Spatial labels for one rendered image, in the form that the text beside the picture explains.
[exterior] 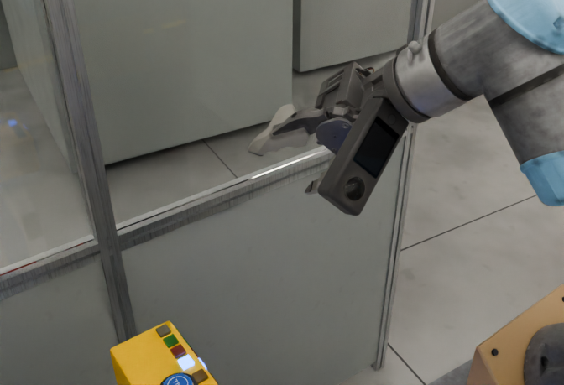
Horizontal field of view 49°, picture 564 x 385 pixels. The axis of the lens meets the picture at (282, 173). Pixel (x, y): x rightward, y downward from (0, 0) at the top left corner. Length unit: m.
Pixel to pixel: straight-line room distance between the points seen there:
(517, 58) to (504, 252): 2.38
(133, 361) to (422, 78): 0.59
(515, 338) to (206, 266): 0.79
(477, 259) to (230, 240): 1.58
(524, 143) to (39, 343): 1.07
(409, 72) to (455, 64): 0.05
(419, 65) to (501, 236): 2.44
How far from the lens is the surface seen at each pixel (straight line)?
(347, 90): 0.65
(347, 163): 0.60
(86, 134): 1.16
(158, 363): 0.94
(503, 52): 0.55
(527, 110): 0.56
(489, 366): 0.85
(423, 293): 2.61
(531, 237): 3.03
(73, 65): 1.10
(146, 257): 1.36
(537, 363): 0.87
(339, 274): 1.81
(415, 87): 0.59
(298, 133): 0.67
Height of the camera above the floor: 1.78
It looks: 33 degrees down
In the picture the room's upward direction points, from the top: straight up
